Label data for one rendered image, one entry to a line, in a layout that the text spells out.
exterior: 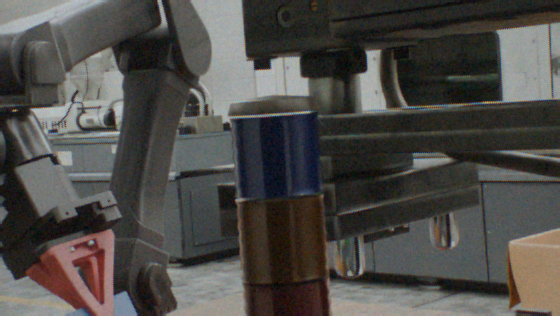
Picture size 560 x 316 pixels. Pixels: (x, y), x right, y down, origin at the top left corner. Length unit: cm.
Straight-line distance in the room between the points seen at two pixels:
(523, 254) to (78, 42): 227
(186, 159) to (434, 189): 695
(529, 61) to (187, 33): 470
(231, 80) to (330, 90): 923
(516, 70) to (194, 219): 292
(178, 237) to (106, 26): 662
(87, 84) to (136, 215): 772
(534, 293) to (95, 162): 560
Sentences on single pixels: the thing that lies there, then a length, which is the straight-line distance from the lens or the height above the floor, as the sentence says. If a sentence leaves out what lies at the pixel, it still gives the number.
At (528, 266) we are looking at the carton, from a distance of 315.
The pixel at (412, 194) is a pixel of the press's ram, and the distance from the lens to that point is 72.
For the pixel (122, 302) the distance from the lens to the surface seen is 97.
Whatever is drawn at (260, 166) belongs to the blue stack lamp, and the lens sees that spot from 43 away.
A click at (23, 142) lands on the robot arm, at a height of 117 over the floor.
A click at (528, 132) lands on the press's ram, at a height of 117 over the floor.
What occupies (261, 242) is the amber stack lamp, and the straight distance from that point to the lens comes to 43.
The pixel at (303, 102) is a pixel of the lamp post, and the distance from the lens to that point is 43.
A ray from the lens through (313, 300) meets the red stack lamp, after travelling 44.
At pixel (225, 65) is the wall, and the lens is 999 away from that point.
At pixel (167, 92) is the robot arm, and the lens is 115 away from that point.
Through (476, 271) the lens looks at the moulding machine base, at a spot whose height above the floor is 14.
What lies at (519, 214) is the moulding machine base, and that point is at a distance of 585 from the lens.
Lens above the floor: 120
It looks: 3 degrees down
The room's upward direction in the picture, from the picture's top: 4 degrees counter-clockwise
